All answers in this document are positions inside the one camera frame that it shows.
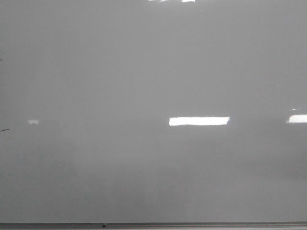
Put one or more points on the white whiteboard with aluminium frame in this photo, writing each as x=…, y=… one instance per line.
x=115, y=111

